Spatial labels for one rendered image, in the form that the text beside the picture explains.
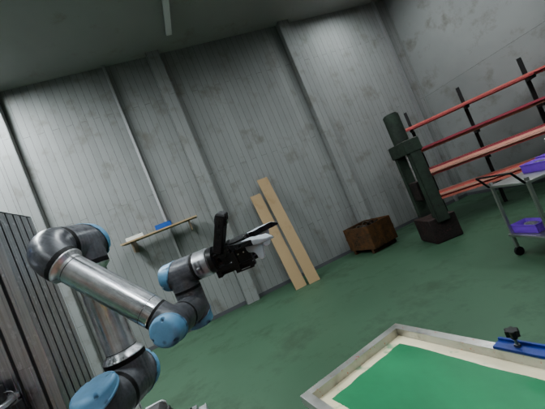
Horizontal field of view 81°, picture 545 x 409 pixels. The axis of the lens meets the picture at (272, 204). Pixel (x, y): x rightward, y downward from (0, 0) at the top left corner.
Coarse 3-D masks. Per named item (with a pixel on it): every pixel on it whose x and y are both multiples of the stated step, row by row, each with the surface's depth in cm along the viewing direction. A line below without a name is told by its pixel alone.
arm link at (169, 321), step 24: (48, 240) 79; (72, 240) 84; (48, 264) 76; (72, 264) 77; (96, 264) 80; (72, 288) 78; (96, 288) 75; (120, 288) 76; (120, 312) 75; (144, 312) 74; (168, 312) 73; (192, 312) 79; (168, 336) 71
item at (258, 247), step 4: (252, 236) 82; (256, 236) 79; (260, 236) 78; (264, 236) 78; (268, 236) 77; (272, 236) 77; (244, 240) 81; (252, 240) 78; (256, 240) 78; (260, 240) 78; (264, 240) 78; (256, 244) 79; (260, 244) 79; (248, 248) 82; (252, 248) 81; (256, 248) 80; (260, 248) 79; (256, 252) 81; (260, 252) 80; (264, 252) 79; (260, 256) 80; (264, 256) 79
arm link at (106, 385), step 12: (108, 372) 83; (120, 372) 86; (96, 384) 80; (108, 384) 78; (120, 384) 82; (132, 384) 85; (84, 396) 76; (96, 396) 76; (108, 396) 77; (120, 396) 79; (132, 396) 83; (72, 408) 75; (84, 408) 74; (96, 408) 74; (108, 408) 76; (120, 408) 78; (132, 408) 83
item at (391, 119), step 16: (400, 128) 604; (400, 144) 591; (416, 144) 579; (400, 160) 642; (416, 160) 579; (416, 176) 589; (416, 192) 613; (432, 192) 576; (416, 208) 646; (432, 208) 577; (416, 224) 640; (432, 224) 582; (448, 224) 581; (432, 240) 596
